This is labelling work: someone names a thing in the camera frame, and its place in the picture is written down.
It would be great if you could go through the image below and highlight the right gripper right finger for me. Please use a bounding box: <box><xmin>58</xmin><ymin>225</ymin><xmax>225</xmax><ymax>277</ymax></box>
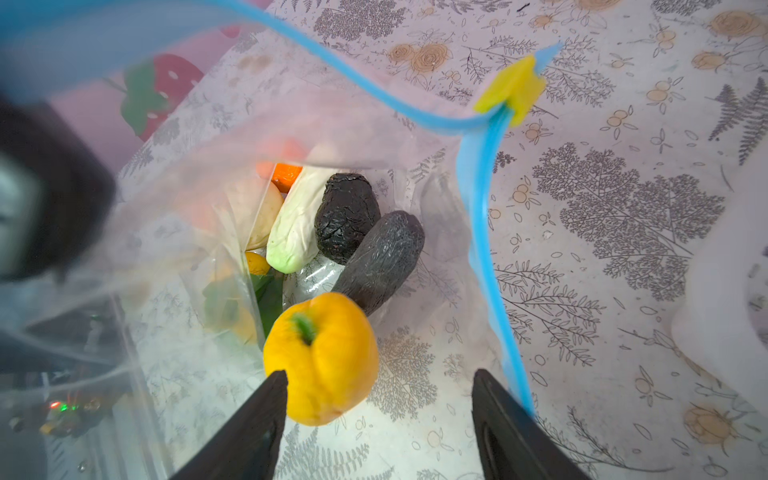
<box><xmin>471</xmin><ymin>369</ymin><xmax>588</xmax><ymax>480</ymax></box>

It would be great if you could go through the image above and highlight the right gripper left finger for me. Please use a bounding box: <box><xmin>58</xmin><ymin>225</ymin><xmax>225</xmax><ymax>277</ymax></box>
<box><xmin>172</xmin><ymin>371</ymin><xmax>288</xmax><ymax>480</ymax></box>

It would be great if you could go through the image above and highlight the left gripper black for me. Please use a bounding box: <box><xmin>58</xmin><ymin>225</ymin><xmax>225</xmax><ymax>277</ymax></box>
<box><xmin>1</xmin><ymin>98</ymin><xmax>116</xmax><ymax>282</ymax></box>

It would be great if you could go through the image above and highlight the yellow bell pepper toy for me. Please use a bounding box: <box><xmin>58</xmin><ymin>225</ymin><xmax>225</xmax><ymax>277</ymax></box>
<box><xmin>263</xmin><ymin>292</ymin><xmax>379</xmax><ymax>426</ymax></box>

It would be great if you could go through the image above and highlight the clear zip top bag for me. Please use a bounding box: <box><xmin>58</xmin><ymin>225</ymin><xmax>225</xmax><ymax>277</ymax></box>
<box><xmin>0</xmin><ymin>0</ymin><xmax>565</xmax><ymax>480</ymax></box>

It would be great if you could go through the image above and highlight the green leaf toy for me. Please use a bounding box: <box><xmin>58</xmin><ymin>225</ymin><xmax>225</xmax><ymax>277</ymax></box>
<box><xmin>250</xmin><ymin>269</ymin><xmax>284</xmax><ymax>337</ymax></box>

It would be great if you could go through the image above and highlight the white radish toy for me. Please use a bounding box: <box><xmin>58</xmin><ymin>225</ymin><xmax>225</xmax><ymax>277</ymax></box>
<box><xmin>266</xmin><ymin>167</ymin><xmax>338</xmax><ymax>274</ymax></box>

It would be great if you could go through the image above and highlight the orange toy fruit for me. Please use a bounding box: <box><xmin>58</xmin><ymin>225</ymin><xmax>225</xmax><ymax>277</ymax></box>
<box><xmin>271</xmin><ymin>163</ymin><xmax>303</xmax><ymax>194</ymax></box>

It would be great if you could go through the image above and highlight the dark cucumber toy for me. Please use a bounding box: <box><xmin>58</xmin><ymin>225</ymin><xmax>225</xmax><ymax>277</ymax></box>
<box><xmin>332</xmin><ymin>210</ymin><xmax>425</xmax><ymax>316</ymax></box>

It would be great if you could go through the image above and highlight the white plastic basket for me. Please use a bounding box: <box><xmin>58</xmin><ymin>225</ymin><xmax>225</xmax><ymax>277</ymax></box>
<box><xmin>671</xmin><ymin>143</ymin><xmax>767</xmax><ymax>415</ymax></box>

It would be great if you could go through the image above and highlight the dark avocado toy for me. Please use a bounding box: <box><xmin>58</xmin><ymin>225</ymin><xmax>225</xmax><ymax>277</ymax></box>
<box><xmin>315</xmin><ymin>173</ymin><xmax>381</xmax><ymax>265</ymax></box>

